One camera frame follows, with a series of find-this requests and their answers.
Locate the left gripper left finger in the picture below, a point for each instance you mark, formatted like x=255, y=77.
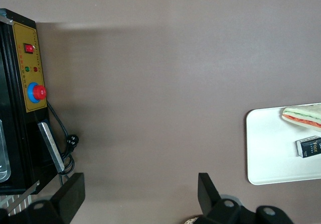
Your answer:
x=70, y=196

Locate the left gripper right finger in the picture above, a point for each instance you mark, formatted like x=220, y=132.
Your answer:
x=208, y=194

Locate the beige serving tray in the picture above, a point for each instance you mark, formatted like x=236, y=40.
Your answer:
x=270, y=146

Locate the small black snack box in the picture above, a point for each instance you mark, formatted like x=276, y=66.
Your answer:
x=311, y=147

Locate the wrapped triangle sandwich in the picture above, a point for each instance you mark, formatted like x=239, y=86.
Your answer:
x=306, y=116

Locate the black sealing machine yellow panel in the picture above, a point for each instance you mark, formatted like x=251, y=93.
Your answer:
x=30, y=70

